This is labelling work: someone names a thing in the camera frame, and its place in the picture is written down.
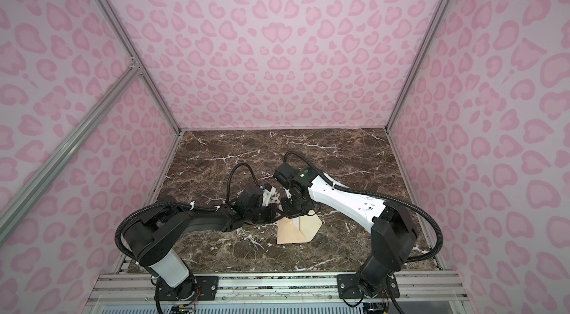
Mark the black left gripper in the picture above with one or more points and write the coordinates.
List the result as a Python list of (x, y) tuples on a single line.
[(273, 209)]

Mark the corner aluminium post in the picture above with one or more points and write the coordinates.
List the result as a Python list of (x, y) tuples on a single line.
[(434, 24), (120, 32)]

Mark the left diagonal aluminium strut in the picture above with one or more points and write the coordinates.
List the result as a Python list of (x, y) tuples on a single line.
[(28, 196)]

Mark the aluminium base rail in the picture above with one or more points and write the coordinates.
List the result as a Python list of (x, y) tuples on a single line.
[(286, 292)]

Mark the peach paper envelope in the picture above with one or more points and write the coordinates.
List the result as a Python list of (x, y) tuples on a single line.
[(298, 230)]

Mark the right corner aluminium post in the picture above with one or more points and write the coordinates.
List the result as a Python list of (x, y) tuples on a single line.
[(434, 24)]

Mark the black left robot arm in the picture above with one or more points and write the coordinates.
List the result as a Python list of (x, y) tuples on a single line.
[(149, 234)]

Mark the left corner aluminium post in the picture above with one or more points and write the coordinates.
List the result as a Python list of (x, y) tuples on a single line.
[(120, 32)]

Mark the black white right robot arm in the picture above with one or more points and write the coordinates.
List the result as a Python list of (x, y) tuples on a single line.
[(393, 232)]

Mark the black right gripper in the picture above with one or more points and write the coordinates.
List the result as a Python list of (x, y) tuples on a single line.
[(291, 214)]

